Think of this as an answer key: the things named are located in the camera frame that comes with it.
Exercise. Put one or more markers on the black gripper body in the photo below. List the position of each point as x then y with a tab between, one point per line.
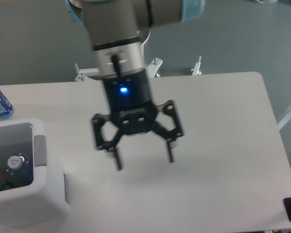
130	101

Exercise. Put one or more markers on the crushed clear plastic bottle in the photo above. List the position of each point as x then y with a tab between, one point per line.
20	166

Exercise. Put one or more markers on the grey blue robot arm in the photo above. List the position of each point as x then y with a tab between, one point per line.
113	27

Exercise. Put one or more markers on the white trash can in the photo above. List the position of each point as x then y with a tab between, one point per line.
33	183

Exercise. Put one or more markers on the trash inside the can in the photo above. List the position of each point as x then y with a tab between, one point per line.
6	185

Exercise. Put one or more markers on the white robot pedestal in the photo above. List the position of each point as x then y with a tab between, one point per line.
153	69

